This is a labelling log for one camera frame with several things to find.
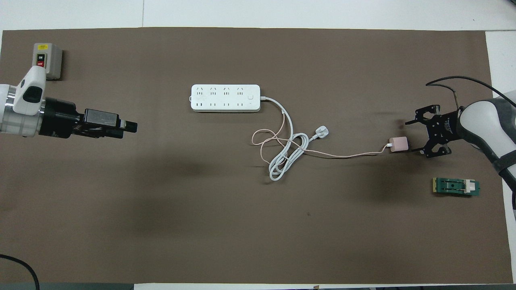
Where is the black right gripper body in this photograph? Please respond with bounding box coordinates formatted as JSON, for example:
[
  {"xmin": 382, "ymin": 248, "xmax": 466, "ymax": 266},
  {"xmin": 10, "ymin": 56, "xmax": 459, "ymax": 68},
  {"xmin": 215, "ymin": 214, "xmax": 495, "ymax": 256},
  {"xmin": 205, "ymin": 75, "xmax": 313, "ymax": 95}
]
[{"xmin": 429, "ymin": 112, "xmax": 460, "ymax": 143}]

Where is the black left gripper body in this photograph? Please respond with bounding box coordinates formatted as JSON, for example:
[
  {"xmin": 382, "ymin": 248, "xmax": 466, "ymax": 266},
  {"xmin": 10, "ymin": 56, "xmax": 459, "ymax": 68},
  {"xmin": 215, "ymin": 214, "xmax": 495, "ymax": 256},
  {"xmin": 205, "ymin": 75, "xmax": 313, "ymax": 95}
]
[{"xmin": 40, "ymin": 98, "xmax": 124, "ymax": 139}]

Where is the pink charger block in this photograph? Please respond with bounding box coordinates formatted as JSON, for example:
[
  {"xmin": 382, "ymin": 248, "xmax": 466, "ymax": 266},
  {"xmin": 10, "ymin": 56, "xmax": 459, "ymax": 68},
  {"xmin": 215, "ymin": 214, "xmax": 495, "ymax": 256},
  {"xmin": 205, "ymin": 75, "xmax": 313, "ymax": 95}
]
[{"xmin": 388, "ymin": 137, "xmax": 410, "ymax": 153}]

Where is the pink charging cable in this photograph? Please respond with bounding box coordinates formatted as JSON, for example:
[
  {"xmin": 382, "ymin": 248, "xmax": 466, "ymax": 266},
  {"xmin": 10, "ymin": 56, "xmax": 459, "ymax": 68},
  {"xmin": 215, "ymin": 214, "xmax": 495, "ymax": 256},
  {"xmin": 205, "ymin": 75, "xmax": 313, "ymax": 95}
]
[{"xmin": 252, "ymin": 113, "xmax": 391, "ymax": 165}]

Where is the white power strip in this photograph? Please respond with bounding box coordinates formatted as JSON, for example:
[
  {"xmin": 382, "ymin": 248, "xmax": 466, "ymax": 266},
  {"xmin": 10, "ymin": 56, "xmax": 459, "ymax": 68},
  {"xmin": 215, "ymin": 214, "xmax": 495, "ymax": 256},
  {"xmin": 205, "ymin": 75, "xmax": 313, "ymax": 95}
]
[{"xmin": 190, "ymin": 84, "xmax": 261, "ymax": 113}]

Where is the brown table mat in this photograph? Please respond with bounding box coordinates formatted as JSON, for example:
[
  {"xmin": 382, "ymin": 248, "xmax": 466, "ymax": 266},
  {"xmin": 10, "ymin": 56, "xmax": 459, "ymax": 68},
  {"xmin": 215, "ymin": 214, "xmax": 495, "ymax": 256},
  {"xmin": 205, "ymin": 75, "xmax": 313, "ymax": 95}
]
[{"xmin": 0, "ymin": 27, "xmax": 509, "ymax": 284}]

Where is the grey on-off switch box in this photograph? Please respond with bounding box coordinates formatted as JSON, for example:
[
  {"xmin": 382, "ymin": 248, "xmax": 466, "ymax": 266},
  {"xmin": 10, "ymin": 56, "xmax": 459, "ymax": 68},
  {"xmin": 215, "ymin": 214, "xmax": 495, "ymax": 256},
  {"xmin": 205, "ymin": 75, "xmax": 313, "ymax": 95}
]
[{"xmin": 33, "ymin": 43, "xmax": 63, "ymax": 81}]

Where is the white power cord with plug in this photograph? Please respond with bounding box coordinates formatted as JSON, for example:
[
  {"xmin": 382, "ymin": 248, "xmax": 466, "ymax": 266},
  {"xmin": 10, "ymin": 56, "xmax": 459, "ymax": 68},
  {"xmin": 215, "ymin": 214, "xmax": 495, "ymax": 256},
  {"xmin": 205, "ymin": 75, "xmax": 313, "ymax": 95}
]
[{"xmin": 260, "ymin": 96, "xmax": 330, "ymax": 181}]

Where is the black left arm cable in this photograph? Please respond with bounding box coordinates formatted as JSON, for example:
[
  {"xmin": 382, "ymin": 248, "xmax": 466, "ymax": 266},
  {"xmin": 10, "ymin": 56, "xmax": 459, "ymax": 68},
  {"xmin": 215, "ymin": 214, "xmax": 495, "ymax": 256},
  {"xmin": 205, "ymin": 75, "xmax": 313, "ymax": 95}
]
[{"xmin": 0, "ymin": 254, "xmax": 40, "ymax": 290}]

